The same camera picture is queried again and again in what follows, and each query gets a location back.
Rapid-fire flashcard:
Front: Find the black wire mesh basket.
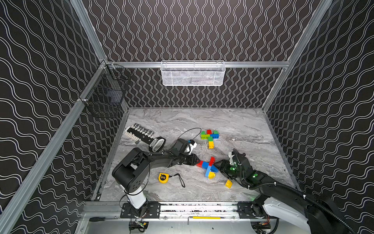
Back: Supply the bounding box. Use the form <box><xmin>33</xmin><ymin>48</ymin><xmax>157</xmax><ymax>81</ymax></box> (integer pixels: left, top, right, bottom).
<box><xmin>83</xmin><ymin>61</ymin><xmax>133</xmax><ymax>119</ymax></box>

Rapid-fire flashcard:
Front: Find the black socket set holder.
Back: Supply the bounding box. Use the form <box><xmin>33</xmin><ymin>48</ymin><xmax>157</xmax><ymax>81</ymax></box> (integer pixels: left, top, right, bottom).
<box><xmin>125</xmin><ymin>123</ymin><xmax>166</xmax><ymax>153</ymax></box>

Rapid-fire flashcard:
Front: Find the yellow lego brick front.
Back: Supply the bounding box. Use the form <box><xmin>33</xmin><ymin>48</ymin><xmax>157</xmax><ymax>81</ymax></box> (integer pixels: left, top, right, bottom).
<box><xmin>225</xmin><ymin>179</ymin><xmax>233</xmax><ymax>189</ymax></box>

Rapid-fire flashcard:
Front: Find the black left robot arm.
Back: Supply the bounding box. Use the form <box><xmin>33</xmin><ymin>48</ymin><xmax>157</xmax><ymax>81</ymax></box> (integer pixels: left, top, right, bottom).
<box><xmin>112</xmin><ymin>138</ymin><xmax>200</xmax><ymax>210</ymax></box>

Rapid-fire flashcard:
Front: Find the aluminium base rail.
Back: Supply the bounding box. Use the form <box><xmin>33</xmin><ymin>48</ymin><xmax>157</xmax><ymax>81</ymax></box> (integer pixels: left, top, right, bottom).
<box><xmin>82</xmin><ymin>201</ymin><xmax>272</xmax><ymax>221</ymax></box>

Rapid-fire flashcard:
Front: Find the light blue long lego brick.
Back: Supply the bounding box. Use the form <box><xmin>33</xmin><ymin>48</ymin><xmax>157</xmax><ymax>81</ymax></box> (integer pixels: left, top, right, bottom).
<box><xmin>205</xmin><ymin>165</ymin><xmax>219</xmax><ymax>178</ymax></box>

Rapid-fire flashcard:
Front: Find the yellow square lego brick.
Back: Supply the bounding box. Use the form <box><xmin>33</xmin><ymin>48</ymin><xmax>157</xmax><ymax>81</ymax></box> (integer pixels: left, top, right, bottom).
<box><xmin>208</xmin><ymin>141</ymin><xmax>214</xmax><ymax>149</ymax></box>

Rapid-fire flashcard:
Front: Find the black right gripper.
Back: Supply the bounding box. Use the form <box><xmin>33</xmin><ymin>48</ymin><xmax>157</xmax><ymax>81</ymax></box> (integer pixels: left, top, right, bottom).
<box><xmin>212</xmin><ymin>159</ymin><xmax>244</xmax><ymax>181</ymax></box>

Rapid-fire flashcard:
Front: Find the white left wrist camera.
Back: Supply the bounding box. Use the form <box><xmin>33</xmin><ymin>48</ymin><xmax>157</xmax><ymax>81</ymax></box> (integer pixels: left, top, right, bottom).
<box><xmin>186</xmin><ymin>139</ymin><xmax>197</xmax><ymax>155</ymax></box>

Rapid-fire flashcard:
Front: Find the yellow tape measure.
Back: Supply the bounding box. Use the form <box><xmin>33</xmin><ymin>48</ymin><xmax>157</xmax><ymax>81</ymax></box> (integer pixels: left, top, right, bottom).
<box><xmin>158</xmin><ymin>173</ymin><xmax>169</xmax><ymax>184</ymax></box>

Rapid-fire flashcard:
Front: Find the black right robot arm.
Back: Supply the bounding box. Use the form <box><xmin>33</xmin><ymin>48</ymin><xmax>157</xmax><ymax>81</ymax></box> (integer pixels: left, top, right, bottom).
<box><xmin>214</xmin><ymin>149</ymin><xmax>356</xmax><ymax>234</ymax></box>

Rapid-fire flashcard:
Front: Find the yellow small lego brick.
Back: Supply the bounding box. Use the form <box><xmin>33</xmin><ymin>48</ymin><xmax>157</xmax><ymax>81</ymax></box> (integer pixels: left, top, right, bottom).
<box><xmin>208</xmin><ymin>172</ymin><xmax>216</xmax><ymax>179</ymax></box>

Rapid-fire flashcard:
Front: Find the red long lego brick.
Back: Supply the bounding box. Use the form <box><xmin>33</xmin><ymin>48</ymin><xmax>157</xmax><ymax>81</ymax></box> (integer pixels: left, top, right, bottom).
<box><xmin>196</xmin><ymin>157</ymin><xmax>215</xmax><ymax>169</ymax></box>

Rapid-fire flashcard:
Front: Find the white wire mesh basket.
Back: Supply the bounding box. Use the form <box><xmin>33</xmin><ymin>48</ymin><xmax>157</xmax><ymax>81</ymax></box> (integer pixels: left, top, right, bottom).
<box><xmin>160</xmin><ymin>60</ymin><xmax>226</xmax><ymax>86</ymax></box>

